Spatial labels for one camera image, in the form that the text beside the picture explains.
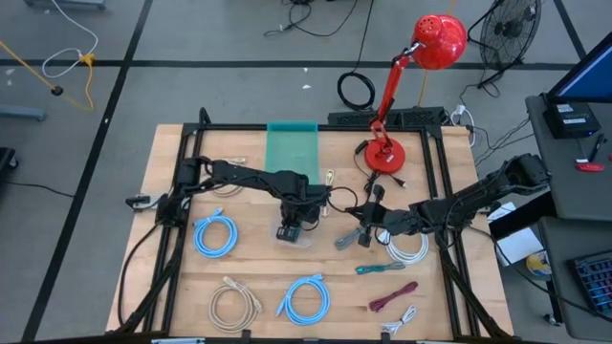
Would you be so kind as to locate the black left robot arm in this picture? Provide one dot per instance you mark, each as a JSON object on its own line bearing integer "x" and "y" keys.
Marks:
{"x": 248, "y": 179}

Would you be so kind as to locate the black mini computer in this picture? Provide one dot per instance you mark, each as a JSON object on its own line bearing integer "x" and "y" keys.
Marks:
{"x": 571, "y": 119}

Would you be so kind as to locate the keyboard with coloured keys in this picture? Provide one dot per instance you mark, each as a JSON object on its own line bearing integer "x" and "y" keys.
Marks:
{"x": 593, "y": 282}

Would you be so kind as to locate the black pen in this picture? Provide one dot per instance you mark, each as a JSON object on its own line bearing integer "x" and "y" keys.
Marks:
{"x": 596, "y": 148}

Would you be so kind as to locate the black aluminium table frame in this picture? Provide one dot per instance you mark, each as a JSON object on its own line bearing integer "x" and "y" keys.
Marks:
{"x": 229, "y": 127}

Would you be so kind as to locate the grey side desk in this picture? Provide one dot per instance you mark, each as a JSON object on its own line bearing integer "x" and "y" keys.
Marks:
{"x": 574, "y": 191}

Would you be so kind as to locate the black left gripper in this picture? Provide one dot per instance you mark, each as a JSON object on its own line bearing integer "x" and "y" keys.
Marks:
{"x": 301, "y": 215}

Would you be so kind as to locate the green translucent plastic bin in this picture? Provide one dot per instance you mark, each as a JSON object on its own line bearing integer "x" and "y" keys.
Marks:
{"x": 291, "y": 153}

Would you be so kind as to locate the small black floor puck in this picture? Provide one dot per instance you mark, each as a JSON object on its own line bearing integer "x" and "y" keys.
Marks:
{"x": 57, "y": 91}

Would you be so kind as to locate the red desk lamp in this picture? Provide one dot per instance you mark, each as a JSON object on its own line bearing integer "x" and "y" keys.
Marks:
{"x": 437, "y": 43}

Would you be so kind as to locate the grey furniture leg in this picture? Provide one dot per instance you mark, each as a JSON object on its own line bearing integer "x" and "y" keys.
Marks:
{"x": 67, "y": 4}
{"x": 21, "y": 113}

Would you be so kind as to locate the black floor fan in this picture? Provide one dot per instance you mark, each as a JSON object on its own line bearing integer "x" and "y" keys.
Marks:
{"x": 509, "y": 29}

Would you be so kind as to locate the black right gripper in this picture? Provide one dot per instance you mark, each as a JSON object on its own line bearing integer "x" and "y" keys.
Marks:
{"x": 397, "y": 221}

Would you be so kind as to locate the clear plastic bin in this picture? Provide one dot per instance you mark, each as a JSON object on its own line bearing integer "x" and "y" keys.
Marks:
{"x": 306, "y": 241}

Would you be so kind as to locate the black wheeled base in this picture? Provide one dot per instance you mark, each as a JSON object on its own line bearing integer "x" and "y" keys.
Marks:
{"x": 6, "y": 160}

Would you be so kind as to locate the round blue yellow disc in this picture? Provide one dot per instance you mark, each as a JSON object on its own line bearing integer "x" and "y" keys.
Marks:
{"x": 539, "y": 264}

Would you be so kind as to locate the computer monitor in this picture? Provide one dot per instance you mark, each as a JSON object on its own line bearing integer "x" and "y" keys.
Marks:
{"x": 585, "y": 79}

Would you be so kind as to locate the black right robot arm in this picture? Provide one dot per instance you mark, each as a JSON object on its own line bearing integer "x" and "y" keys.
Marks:
{"x": 478, "y": 193}

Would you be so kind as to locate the red flat gadget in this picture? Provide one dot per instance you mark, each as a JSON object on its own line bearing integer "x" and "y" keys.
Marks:
{"x": 590, "y": 167}

